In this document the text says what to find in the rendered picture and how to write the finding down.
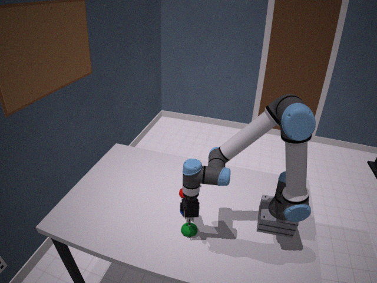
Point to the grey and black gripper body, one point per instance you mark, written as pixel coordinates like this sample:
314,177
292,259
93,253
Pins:
190,211

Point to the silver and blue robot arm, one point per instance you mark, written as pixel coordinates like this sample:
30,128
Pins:
291,200

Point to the green bell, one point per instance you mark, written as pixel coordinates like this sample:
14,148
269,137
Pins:
189,229

